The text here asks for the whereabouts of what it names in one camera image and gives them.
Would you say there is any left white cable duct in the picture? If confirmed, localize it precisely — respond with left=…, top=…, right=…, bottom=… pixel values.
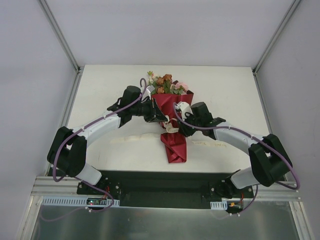
left=42, top=196, right=120, bottom=208

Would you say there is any aluminium front rail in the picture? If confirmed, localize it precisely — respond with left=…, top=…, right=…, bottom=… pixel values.
left=30, top=176, right=302, bottom=202

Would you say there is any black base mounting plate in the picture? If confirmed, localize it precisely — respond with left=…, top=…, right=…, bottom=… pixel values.
left=76, top=169, right=255, bottom=208

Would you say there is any right aluminium frame post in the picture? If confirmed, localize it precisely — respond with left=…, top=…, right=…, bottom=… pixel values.
left=252, top=0, right=303, bottom=76

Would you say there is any white rose stem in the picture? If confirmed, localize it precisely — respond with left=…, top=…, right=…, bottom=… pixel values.
left=147, top=71, right=160, bottom=94

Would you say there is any cream printed ribbon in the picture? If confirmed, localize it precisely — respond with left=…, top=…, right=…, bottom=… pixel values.
left=109, top=116, right=228, bottom=148

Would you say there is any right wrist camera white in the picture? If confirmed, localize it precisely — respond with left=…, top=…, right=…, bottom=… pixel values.
left=174, top=101, right=193, bottom=120

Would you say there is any left aluminium frame post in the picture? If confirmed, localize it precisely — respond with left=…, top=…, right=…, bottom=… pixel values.
left=37, top=0, right=81, bottom=73

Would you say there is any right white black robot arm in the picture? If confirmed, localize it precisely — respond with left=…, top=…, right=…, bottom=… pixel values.
left=173, top=101, right=293, bottom=199

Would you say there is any orange brown rose stem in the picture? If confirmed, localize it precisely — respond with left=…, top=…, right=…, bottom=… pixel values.
left=155, top=74, right=174, bottom=94

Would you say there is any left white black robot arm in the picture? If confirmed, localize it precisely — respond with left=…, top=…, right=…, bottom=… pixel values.
left=47, top=85, right=167, bottom=195

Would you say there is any aluminium frame post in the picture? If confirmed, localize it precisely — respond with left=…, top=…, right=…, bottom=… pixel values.
left=252, top=0, right=303, bottom=76
left=37, top=0, right=81, bottom=73

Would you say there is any white cable duct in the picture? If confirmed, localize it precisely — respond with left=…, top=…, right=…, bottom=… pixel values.
left=210, top=200, right=228, bottom=211
left=42, top=196, right=120, bottom=208

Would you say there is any dark red wrapping cloth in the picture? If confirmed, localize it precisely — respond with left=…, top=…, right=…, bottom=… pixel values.
left=151, top=90, right=194, bottom=164

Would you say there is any small pink rose stem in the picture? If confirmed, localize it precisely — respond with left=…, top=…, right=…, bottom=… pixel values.
left=172, top=82, right=189, bottom=95

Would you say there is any right white cable duct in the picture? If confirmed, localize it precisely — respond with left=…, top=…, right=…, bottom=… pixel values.
left=210, top=200, right=228, bottom=211

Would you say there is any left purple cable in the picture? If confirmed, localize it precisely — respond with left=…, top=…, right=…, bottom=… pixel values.
left=39, top=78, right=148, bottom=222

